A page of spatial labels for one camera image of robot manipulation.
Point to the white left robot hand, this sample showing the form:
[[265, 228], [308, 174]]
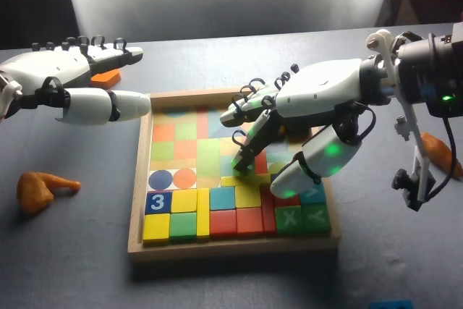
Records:
[[47, 66]]

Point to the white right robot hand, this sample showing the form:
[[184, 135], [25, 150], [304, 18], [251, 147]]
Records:
[[318, 88]]

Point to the green cylinder block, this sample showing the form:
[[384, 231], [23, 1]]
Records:
[[276, 168]]

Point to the orange hexagon block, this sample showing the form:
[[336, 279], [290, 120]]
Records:
[[106, 78]]

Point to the wooden tray with coloured pattern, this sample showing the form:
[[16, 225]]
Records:
[[217, 251]]

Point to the blue object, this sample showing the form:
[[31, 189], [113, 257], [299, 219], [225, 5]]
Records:
[[390, 304]]

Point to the orange toy drumstick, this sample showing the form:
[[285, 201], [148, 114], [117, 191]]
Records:
[[34, 193]]

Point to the orange toy fried piece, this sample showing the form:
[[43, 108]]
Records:
[[436, 150]]

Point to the grey table cloth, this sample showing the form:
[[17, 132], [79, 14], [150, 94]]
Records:
[[72, 269]]

